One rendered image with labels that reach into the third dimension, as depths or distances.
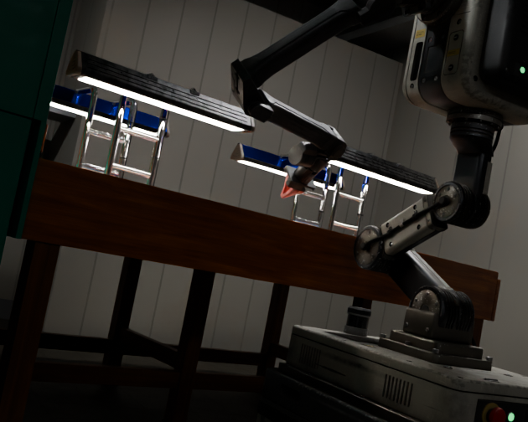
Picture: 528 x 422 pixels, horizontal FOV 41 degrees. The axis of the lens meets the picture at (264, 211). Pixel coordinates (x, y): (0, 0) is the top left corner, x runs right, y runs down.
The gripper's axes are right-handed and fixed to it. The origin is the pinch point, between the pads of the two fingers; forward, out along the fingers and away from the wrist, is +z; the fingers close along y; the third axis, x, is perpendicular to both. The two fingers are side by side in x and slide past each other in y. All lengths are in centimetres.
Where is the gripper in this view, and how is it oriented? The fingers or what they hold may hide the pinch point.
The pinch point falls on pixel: (282, 195)
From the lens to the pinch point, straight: 216.9
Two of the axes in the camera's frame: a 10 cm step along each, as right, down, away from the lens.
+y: -7.7, -2.1, -6.0
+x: 2.4, 7.7, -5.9
